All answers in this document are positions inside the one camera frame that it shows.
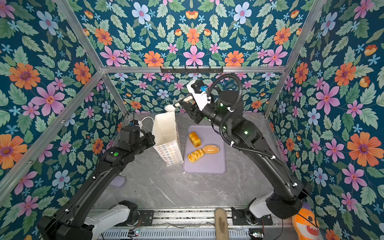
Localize braided golden bread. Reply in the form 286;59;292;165
188;149;205;163

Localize rectangular loaf bread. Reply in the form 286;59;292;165
189;132;202;148

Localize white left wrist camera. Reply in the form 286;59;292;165
129;119;145;137

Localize white paper gift bag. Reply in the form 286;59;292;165
139;112;184;167

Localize oval sesame bread roll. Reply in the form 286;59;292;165
202;145;220;154

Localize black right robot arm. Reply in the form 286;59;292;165
179;74;312;219

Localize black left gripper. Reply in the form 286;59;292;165
129;132;157;158

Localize white metal tongs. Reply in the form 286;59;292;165
165;95;193;112

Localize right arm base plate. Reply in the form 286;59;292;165
231;207;273;226

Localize lilac rectangular tray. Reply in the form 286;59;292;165
183;125;226;175

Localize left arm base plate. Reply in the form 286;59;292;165
134;210;155;228

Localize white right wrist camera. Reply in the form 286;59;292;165
187;80;211;111

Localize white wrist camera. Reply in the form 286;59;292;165
129;119;145;137
187;80;211;111

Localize orange shark plush toy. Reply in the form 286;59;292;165
292;203;320;240

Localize black wall hook rail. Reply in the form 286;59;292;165
160;67;224;74

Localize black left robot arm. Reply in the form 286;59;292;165
38;125;155;240

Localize lilac flat pad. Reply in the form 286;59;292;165
110;175;126;188

